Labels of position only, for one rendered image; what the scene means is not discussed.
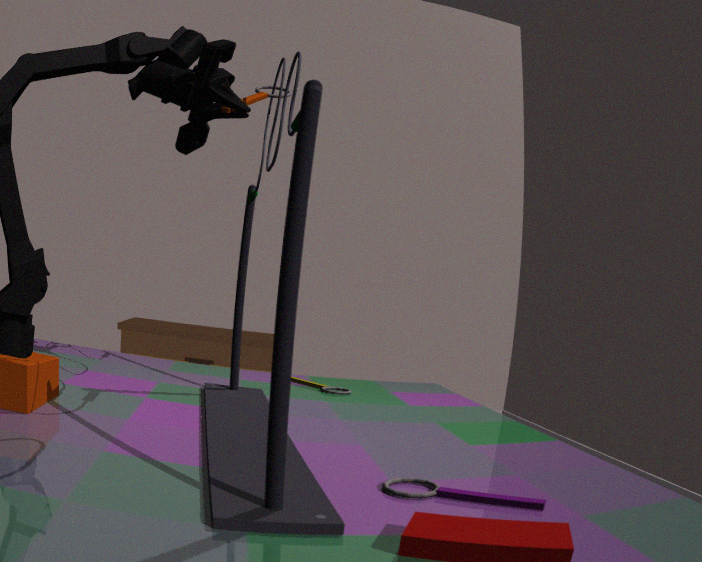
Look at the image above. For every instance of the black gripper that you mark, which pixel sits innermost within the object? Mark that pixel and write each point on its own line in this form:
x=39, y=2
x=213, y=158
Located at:
x=192, y=92

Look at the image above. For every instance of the grey hoop with orange handle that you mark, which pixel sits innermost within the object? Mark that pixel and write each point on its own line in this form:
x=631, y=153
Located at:
x=254, y=98

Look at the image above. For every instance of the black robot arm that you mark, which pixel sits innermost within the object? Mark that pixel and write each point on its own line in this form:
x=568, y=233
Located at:
x=121, y=55

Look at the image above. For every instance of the grey ring with yellow handle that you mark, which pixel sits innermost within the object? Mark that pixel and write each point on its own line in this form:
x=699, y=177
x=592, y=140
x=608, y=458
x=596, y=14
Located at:
x=320, y=386

